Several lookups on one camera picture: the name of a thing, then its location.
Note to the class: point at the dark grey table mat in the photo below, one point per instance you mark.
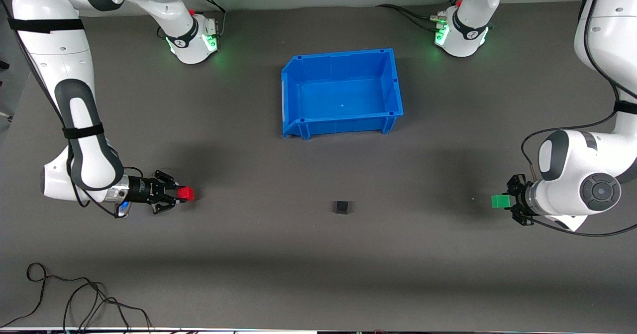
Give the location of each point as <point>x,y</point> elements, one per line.
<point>249,249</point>

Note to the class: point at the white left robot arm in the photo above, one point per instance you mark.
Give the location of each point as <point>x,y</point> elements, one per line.
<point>572,174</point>

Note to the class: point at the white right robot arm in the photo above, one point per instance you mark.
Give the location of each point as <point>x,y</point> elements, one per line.
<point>74,55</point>

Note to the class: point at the small red cube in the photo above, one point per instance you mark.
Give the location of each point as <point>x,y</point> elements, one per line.
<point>186,193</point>

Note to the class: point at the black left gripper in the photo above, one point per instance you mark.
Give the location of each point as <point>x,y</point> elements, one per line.
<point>520,196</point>

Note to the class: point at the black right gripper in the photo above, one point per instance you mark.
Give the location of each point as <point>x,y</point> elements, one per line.
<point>142,190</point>

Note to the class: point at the blue plastic storage bin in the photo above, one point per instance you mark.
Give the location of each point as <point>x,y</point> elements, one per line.
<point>343,95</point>

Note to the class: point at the small green cube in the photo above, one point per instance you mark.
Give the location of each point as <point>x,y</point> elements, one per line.
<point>499,201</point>

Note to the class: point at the small black cube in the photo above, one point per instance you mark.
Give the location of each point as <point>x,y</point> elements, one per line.
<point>342,207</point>

